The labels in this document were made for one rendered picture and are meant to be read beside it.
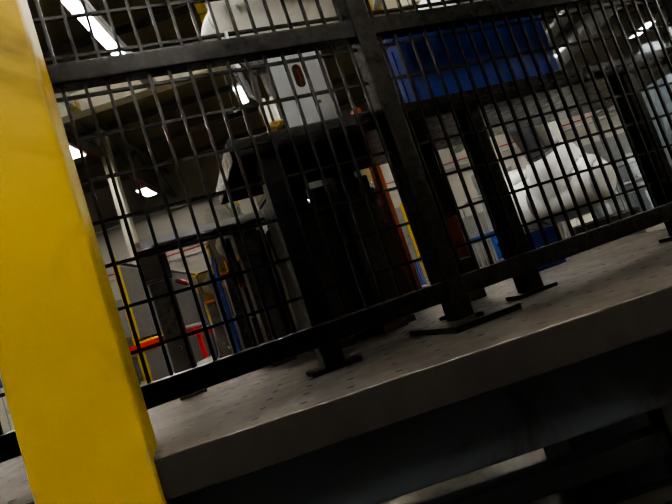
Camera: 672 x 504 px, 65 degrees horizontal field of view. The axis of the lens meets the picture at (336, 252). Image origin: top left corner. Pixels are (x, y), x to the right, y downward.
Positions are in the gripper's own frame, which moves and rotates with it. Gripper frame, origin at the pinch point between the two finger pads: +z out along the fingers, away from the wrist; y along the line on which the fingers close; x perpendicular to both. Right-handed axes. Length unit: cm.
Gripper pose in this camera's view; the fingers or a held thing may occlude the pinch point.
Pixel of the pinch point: (270, 112)
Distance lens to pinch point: 140.1
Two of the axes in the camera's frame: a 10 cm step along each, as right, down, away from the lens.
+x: 2.8, -1.9, -9.4
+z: 3.2, 9.4, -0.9
